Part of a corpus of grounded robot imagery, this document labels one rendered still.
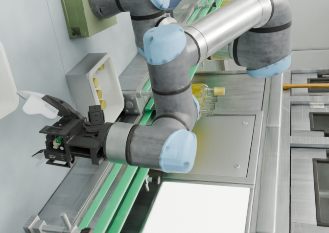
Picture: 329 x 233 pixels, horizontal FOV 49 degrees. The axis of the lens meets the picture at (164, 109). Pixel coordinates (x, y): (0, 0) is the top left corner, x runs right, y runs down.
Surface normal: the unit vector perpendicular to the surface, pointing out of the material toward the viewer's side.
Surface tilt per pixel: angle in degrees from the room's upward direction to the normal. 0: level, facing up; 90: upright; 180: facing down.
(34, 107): 50
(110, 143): 87
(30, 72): 0
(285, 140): 90
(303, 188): 90
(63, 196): 90
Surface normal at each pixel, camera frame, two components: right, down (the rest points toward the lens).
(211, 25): 0.40, -0.47
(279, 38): 0.25, 0.45
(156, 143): -0.23, -0.34
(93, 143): -0.04, -0.89
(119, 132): -0.17, -0.57
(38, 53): 0.95, 0.00
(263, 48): -0.43, 0.51
